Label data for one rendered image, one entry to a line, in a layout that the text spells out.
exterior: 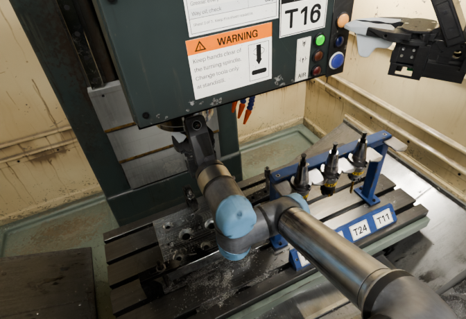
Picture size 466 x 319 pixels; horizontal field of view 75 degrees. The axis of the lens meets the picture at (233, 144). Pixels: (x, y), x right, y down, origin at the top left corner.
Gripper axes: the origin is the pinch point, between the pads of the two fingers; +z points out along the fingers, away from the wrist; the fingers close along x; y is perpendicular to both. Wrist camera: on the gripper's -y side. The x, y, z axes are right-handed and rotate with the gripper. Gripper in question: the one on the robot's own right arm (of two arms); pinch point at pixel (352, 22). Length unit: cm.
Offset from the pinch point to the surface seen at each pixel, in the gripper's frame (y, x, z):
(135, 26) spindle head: -6.2, -32.1, 21.0
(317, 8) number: -3.2, -4.8, 5.1
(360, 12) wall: 25, 94, 24
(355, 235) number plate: 78, 15, -9
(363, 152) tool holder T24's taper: 44.9, 20.7, -4.0
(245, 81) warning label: 7.1, -17.5, 12.6
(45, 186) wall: 93, -31, 140
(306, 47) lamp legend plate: 3.5, -6.2, 5.9
